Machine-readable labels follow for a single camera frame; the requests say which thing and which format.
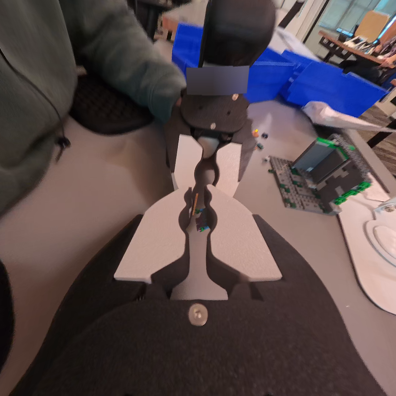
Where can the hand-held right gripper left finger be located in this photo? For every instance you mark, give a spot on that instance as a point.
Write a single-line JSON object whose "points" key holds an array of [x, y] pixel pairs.
{"points": [[151, 244]]}

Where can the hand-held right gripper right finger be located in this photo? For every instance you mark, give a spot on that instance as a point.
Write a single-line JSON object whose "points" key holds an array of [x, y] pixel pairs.
{"points": [[244, 244]]}

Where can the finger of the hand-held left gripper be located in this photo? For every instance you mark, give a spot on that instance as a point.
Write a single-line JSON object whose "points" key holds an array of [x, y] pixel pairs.
{"points": [[185, 161], [229, 167]]}

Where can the gold toy sword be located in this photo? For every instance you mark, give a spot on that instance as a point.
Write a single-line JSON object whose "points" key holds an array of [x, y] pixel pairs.
{"points": [[195, 204]]}

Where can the green headed toy minifigure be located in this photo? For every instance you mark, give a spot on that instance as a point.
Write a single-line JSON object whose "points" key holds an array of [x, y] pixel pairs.
{"points": [[202, 221]]}

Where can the person's left forearm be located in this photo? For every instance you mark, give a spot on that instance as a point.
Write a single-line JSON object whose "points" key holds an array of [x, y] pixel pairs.
{"points": [[130, 62]]}

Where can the scatter of small loose bricks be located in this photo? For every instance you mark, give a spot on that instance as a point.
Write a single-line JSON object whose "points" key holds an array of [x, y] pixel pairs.
{"points": [[255, 133]]}

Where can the grey brick building model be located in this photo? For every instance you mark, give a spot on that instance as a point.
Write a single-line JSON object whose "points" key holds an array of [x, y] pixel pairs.
{"points": [[324, 173]]}

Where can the white crumpled paper bag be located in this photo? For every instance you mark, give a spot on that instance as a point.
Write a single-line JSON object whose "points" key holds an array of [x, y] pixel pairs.
{"points": [[334, 116]]}

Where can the white rounded board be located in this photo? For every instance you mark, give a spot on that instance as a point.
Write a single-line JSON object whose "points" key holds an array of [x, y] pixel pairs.
{"points": [[365, 278]]}

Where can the wooden top office table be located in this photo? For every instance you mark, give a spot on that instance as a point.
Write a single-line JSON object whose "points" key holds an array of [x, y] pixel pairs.
{"points": [[349, 46]]}

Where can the dark green hoodie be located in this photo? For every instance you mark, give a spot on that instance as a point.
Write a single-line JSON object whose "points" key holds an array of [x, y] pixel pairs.
{"points": [[31, 92]]}

